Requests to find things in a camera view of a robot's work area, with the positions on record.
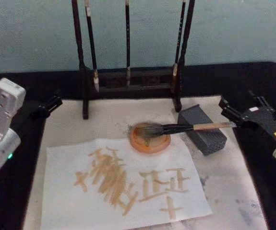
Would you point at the black table cloth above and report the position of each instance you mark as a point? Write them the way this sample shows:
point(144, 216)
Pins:
point(267, 76)

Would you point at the hanging brush with brown tip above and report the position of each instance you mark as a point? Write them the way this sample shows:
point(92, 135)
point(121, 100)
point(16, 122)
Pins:
point(179, 36)

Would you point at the hanging brush with dark tip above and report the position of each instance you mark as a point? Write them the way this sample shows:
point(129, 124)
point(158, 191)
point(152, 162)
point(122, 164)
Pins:
point(91, 43)

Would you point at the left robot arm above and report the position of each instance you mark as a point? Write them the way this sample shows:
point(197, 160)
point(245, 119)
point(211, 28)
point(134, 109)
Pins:
point(3, 112)

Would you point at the round brown ink dish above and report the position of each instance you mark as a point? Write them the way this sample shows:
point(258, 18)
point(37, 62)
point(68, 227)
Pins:
point(149, 146)

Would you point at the white paper with brown strokes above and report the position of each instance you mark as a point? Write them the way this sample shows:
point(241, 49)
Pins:
point(80, 210)

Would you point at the hanging brush with pale tip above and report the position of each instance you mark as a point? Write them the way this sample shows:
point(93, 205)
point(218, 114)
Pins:
point(127, 36)

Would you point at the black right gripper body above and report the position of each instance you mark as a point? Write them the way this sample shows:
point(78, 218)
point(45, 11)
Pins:
point(263, 121)

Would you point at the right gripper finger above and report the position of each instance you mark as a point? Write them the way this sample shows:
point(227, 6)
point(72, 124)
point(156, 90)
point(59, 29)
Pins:
point(232, 112)
point(262, 101)

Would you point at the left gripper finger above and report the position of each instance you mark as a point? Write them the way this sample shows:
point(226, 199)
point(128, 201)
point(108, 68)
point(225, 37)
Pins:
point(52, 100)
point(50, 109)

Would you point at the white felt mat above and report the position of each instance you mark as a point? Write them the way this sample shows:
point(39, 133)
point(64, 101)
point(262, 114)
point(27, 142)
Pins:
point(229, 191)

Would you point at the grey rectangular block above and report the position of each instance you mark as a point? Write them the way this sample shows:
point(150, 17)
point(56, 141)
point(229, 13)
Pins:
point(205, 139)

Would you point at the black wooden brush rack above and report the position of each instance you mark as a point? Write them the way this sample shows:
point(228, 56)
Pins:
point(80, 48)

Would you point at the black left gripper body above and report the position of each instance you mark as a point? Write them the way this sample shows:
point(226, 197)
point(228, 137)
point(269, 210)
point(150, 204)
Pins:
point(23, 124)

